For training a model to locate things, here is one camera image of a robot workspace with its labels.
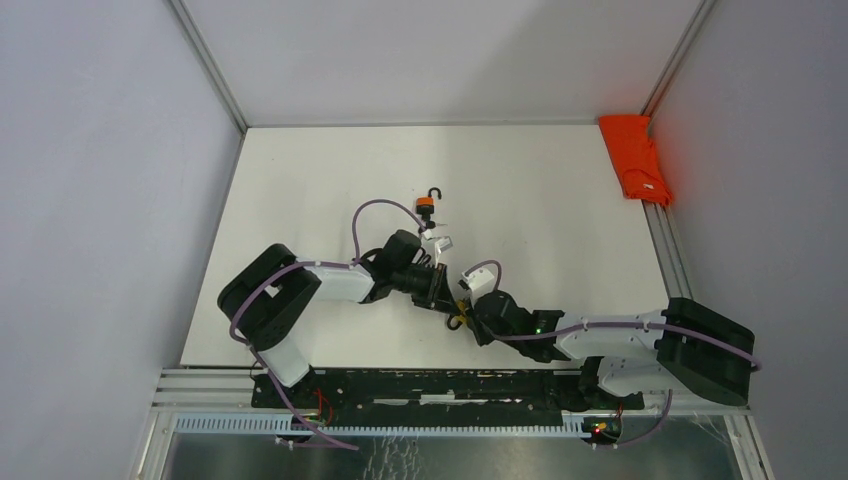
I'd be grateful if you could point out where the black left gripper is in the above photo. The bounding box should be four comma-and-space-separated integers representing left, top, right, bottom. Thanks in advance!
393, 261, 459, 316

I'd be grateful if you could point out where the yellow padlock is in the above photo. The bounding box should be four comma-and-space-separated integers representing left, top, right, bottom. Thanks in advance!
445, 299, 470, 331

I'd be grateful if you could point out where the orange padlock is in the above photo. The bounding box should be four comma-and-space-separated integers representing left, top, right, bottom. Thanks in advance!
414, 187, 442, 218

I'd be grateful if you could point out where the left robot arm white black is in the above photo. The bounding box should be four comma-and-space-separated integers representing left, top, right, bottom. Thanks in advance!
217, 230, 460, 408

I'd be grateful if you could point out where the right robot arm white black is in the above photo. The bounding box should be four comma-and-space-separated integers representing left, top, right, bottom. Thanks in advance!
467, 290, 761, 408

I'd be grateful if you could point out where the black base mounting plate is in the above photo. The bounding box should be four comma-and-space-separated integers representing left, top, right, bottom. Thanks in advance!
251, 368, 645, 427

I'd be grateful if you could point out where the orange folded cloth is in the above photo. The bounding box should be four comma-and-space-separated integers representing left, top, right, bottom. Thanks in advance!
598, 114, 674, 207

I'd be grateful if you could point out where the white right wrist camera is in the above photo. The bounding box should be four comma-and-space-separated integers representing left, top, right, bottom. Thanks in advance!
459, 267, 498, 295

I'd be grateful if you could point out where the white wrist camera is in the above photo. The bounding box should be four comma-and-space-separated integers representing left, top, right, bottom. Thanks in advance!
459, 267, 498, 295
420, 230, 453, 264

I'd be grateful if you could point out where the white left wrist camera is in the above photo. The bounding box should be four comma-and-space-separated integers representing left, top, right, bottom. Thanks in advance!
420, 230, 453, 264

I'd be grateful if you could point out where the slotted cable duct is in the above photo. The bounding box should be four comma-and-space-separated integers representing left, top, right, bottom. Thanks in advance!
173, 414, 591, 439

